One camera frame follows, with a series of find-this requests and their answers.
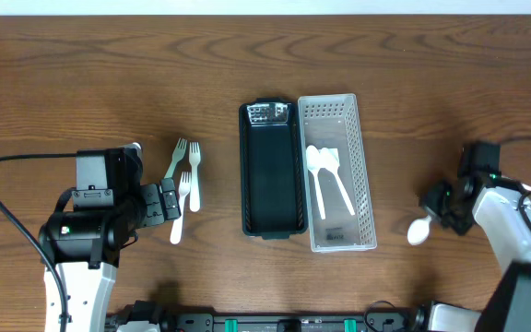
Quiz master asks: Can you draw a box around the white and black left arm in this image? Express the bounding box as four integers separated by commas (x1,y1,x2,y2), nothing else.
39,178,181,331

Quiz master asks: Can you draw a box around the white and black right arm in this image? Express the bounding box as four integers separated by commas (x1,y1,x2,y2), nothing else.
407,173,531,331

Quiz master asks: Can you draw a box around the white plastic fork, lower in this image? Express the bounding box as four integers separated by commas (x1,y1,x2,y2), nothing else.
170,172,191,244

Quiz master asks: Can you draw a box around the white plastic fork, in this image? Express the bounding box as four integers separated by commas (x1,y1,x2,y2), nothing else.
189,142,201,212
170,172,191,244

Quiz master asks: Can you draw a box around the mint green plastic fork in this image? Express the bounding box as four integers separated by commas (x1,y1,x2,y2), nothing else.
164,138,188,178

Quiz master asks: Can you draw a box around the white plastic fork, upper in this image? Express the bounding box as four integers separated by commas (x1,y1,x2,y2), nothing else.
189,142,201,212

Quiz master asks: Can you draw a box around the dark green plastic basket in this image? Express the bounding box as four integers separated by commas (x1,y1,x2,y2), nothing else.
239,98,308,240

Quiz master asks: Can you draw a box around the clear white plastic basket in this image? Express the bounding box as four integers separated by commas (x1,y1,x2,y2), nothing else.
298,93,377,253

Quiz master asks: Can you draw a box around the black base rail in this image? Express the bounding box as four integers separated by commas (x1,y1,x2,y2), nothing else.
103,301,426,332

